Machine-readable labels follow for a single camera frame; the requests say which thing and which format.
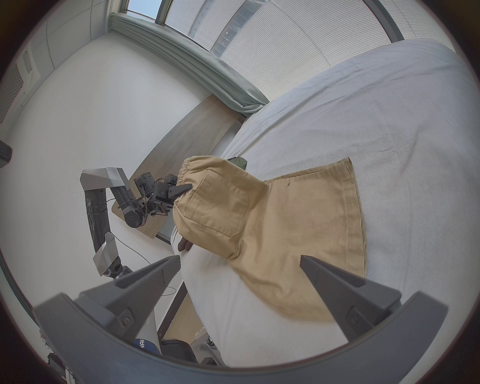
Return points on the grey-green curtain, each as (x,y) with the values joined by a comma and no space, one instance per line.
(187,48)

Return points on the tan shorts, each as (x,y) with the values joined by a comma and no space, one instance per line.
(281,225)

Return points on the green garment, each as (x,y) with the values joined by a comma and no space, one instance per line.
(238,163)

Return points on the bed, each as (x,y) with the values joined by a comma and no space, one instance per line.
(375,131)

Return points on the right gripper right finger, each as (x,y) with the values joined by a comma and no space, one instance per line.
(348,300)

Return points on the window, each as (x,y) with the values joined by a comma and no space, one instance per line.
(318,37)

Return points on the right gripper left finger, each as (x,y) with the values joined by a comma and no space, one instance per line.
(131,300)

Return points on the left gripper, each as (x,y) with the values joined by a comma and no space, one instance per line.
(162,191)

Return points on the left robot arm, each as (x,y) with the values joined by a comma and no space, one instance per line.
(101,178)

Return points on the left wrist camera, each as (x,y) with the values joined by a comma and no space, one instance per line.
(171,179)

